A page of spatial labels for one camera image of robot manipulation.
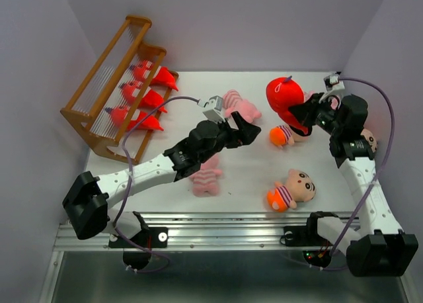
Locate boy doll orange pants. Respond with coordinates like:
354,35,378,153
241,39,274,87
361,128,377,153
266,169,317,212
269,124,312,147

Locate aluminium front mounting rail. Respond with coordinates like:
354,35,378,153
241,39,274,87
52,211,404,253

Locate boy doll orange pants front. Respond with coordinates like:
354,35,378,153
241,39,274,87
266,169,317,212

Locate pink striped pig plush back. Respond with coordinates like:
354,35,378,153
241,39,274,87
223,89,262,123

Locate pink striped pig plush right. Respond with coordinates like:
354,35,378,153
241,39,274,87
304,91,340,109

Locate boy doll orange pants right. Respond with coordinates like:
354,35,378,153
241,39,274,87
361,128,377,153

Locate pink striped pig plush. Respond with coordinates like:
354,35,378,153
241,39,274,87
304,91,340,109
190,154,223,196
223,89,262,123

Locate wooden tiered shelf rack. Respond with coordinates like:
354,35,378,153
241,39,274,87
61,15,175,164

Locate pink striped pig plush front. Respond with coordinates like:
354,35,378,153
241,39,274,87
190,154,223,196

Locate red shark plush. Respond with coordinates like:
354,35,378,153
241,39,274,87
104,107,164,131
119,80,165,108
129,60,178,91
266,76,311,137

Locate boy doll orange pants middle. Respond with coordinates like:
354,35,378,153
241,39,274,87
269,124,312,147

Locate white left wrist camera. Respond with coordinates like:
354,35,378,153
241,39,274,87
198,96,226,124

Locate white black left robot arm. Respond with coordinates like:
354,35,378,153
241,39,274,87
62,112,261,246

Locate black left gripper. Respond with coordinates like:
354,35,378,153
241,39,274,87
198,111,260,163

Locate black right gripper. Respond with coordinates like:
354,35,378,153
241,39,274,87
287,91,343,136

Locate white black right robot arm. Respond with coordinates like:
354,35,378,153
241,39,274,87
289,94,418,277

